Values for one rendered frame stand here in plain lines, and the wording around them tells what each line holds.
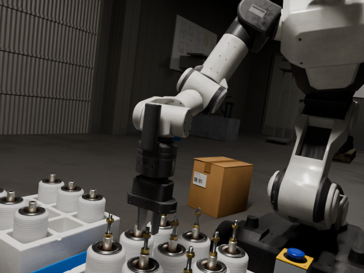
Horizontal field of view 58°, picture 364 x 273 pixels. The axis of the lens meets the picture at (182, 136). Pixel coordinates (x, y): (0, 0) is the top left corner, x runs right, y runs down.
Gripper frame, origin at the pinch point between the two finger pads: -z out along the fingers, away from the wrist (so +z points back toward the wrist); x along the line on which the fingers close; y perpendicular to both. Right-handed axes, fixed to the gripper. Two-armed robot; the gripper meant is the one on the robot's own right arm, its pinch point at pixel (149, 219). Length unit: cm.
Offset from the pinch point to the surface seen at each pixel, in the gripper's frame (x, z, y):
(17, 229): -43.2, -15.7, -0.1
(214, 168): -26, -9, 113
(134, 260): -2.7, -11.0, 0.1
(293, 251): 30.4, -3.5, 15.4
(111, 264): -8.0, -13.1, -1.5
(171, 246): 1.5, -9.9, 10.7
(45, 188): -62, -13, 26
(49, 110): -291, -8, 230
